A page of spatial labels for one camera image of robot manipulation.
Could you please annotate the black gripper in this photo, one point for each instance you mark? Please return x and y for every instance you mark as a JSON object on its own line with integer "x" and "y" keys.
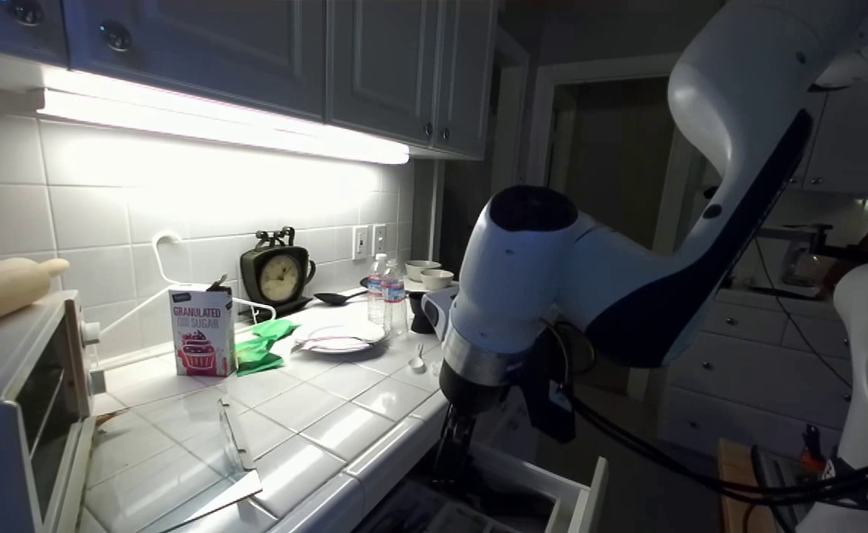
{"x": 473, "y": 402}

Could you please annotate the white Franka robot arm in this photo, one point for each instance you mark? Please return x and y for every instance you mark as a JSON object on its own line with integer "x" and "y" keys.
{"x": 551, "y": 267}

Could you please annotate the white kitchen drawer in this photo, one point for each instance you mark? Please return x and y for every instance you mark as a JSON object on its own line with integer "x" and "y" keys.
{"x": 583, "y": 494}

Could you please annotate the small shiny metal utensil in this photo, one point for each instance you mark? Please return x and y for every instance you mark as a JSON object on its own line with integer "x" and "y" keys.
{"x": 418, "y": 362}

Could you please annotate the white ceramic bowl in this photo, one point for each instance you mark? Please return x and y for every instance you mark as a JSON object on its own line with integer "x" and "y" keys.
{"x": 418, "y": 267}
{"x": 440, "y": 282}

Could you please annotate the clear water bottle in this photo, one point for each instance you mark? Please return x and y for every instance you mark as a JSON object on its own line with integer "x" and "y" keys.
{"x": 387, "y": 298}

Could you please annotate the black plastic ladle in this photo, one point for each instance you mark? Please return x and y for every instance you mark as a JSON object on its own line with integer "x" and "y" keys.
{"x": 332, "y": 298}

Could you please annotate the green cloth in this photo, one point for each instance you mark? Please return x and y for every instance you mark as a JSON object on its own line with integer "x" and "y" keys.
{"x": 261, "y": 346}

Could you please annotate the flat metal spatula blade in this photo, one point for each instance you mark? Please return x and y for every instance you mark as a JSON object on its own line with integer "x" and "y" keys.
{"x": 226, "y": 498}

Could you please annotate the white corner base cabinet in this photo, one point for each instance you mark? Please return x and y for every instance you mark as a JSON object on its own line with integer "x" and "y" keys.
{"x": 747, "y": 374}

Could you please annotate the white and red carton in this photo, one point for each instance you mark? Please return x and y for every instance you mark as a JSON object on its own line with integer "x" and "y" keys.
{"x": 200, "y": 331}

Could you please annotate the wooden base board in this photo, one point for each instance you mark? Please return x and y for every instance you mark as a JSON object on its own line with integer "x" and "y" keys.
{"x": 740, "y": 494}

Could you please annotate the under cabinet light strip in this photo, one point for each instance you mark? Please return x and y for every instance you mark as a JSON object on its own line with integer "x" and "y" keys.
{"x": 226, "y": 122}

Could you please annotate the white toaster oven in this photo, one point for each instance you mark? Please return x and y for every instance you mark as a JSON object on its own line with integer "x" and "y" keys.
{"x": 6, "y": 426}

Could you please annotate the wooden rolling pin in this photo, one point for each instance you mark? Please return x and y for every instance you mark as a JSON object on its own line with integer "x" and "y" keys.
{"x": 5, "y": 288}

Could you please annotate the white wall switch plate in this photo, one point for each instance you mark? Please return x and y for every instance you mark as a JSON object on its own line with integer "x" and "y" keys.
{"x": 378, "y": 238}

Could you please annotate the white wall outlet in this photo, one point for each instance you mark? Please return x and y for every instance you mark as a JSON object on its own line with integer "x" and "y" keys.
{"x": 359, "y": 244}

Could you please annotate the white wall cabinets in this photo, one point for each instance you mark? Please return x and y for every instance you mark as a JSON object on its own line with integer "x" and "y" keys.
{"x": 255, "y": 50}

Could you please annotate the dark wall cabinet knob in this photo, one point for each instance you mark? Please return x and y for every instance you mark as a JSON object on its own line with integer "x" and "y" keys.
{"x": 26, "y": 14}
{"x": 113, "y": 36}

